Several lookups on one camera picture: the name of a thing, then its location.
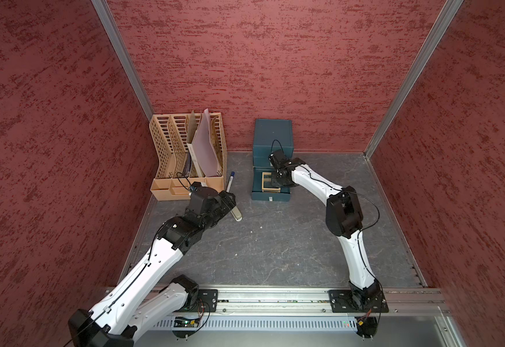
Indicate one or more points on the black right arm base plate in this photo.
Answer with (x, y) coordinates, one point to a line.
(341, 301)

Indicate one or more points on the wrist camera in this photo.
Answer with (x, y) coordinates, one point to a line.
(278, 159)
(196, 186)

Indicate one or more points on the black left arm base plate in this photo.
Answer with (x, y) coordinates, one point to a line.
(202, 300)

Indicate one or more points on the blue capped white marker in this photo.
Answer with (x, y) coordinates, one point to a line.
(231, 179)

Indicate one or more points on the aluminium corner post right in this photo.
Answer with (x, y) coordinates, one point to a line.
(434, 37)

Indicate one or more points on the teal drawer cabinet yellow trim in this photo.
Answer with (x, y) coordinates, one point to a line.
(270, 135)

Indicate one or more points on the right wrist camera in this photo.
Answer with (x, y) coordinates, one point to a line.
(278, 159)

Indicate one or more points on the aluminium corner post left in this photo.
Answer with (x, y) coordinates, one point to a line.
(108, 23)

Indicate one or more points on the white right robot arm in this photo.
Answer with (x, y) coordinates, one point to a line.
(343, 219)

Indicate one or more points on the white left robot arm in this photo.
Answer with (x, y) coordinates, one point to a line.
(171, 242)

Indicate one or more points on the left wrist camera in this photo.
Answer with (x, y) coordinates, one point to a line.
(196, 186)

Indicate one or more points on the large wooden frame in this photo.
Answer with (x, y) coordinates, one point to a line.
(267, 184)

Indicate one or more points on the beige lattice file organizer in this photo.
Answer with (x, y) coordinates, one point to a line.
(177, 168)

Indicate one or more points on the aluminium corner post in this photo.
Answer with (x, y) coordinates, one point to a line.
(108, 23)
(434, 37)

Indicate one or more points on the pink paper folder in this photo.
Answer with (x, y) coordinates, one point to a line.
(200, 146)

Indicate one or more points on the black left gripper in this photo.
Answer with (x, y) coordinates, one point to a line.
(225, 203)

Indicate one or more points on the beige stapler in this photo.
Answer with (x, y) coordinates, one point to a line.
(236, 213)

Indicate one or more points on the aluminium front rail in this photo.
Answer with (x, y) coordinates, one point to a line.
(277, 301)

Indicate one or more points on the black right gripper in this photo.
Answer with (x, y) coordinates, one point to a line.
(275, 173)

